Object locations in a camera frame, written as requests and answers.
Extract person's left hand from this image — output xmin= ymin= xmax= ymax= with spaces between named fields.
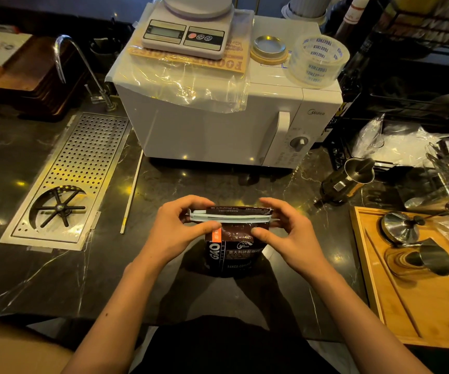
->
xmin=146 ymin=195 xmax=222 ymax=268

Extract person's right hand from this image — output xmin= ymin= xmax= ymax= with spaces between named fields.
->
xmin=250 ymin=197 xmax=327 ymax=282

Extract dark brown coffee bag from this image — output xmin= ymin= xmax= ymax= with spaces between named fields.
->
xmin=189 ymin=206 xmax=280 ymax=278

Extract person's right forearm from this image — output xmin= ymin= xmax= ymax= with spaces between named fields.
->
xmin=304 ymin=261 xmax=432 ymax=374

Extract person's left forearm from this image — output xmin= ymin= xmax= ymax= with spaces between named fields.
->
xmin=62 ymin=251 xmax=172 ymax=374

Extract thin white stick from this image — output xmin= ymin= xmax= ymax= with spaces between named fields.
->
xmin=120 ymin=149 xmax=144 ymax=235

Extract black steel milk pitcher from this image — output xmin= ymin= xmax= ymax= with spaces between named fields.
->
xmin=313 ymin=157 xmax=376 ymax=209

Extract white microwave oven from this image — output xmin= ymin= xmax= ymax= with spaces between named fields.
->
xmin=105 ymin=15 xmax=344 ymax=170

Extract person's black shorts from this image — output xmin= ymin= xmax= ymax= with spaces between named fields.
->
xmin=130 ymin=315 xmax=340 ymax=374

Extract perforated steel rinser tray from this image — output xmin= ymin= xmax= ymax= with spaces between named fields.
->
xmin=0 ymin=112 xmax=133 ymax=251

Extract clear plastic bag yellow print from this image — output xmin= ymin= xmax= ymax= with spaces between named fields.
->
xmin=105 ymin=4 xmax=255 ymax=114

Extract crumpled clear plastic bag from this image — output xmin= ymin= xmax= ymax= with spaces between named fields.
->
xmin=351 ymin=113 xmax=449 ymax=169

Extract steel measuring jigger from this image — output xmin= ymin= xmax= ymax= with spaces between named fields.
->
xmin=384 ymin=238 xmax=449 ymax=278

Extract light wooden tray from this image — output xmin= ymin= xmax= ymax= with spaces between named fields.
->
xmin=349 ymin=206 xmax=449 ymax=352

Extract clear printed tape roll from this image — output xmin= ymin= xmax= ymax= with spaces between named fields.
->
xmin=288 ymin=34 xmax=351 ymax=89

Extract steel spoon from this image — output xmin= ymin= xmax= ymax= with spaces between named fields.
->
xmin=413 ymin=201 xmax=449 ymax=225

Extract gold metal jar lid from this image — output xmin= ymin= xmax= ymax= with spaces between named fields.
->
xmin=250 ymin=35 xmax=289 ymax=66

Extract chrome faucet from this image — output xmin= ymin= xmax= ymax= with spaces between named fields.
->
xmin=54 ymin=34 xmax=117 ymax=112

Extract white digital kitchen scale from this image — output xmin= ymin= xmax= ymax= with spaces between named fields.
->
xmin=141 ymin=0 xmax=235 ymax=61

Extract black cup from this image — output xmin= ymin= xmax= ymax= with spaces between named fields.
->
xmin=89 ymin=37 xmax=121 ymax=74

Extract person's left leg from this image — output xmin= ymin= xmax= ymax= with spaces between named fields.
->
xmin=0 ymin=318 xmax=75 ymax=374

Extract stack of dark wooden trays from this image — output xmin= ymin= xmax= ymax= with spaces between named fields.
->
xmin=0 ymin=35 xmax=89 ymax=122

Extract dark bottle white label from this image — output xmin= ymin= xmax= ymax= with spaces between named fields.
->
xmin=334 ymin=0 xmax=372 ymax=40

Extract white ribbed cup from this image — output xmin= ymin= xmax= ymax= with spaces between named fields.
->
xmin=281 ymin=0 xmax=334 ymax=24

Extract black wire rack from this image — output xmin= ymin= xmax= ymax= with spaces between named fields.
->
xmin=324 ymin=0 xmax=449 ymax=172

